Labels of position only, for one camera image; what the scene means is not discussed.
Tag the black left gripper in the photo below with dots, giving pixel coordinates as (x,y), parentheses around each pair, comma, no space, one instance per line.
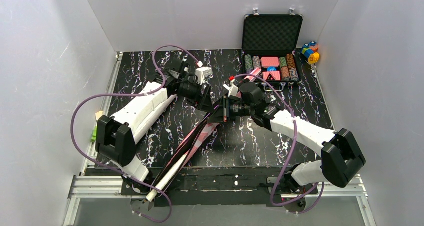
(205,99)

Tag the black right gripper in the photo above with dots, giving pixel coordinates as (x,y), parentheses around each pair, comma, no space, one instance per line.
(226,109)

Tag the pink racket cover bag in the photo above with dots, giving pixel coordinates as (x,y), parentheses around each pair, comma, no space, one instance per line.
(199,133)

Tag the pink badminton racket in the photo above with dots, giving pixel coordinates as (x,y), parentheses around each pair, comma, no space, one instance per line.
(167,178)

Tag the white shuttlecock tube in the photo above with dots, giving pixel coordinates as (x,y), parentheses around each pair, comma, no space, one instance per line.
(151,118)

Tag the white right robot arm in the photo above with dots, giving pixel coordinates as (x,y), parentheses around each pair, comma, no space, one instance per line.
(340,155)

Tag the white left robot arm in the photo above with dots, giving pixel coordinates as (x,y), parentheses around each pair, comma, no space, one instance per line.
(118,134)

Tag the pink playing card deck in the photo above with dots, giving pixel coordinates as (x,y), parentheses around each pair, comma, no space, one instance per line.
(269,61)
(271,76)

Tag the poker chip stack row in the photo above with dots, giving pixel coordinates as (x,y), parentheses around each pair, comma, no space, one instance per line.
(249,66)
(285,73)
(257,66)
(292,67)

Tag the blue dealer button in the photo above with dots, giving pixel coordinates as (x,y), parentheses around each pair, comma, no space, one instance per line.
(271,69)

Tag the black poker chip case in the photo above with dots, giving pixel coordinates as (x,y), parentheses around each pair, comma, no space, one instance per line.
(272,35)

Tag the colourful toy blocks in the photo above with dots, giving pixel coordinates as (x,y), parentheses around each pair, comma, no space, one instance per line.
(310,52)

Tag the small wooden block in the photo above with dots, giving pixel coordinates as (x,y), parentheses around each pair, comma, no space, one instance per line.
(98,115)

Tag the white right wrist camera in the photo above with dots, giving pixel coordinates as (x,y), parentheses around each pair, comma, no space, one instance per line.
(231,87)

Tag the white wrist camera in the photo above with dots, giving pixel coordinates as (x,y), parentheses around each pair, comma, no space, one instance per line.
(202,72)
(231,87)

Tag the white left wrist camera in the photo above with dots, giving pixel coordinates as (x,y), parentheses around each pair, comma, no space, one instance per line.
(202,72)

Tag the green clip on rail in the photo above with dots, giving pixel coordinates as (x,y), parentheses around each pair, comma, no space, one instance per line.
(94,135)

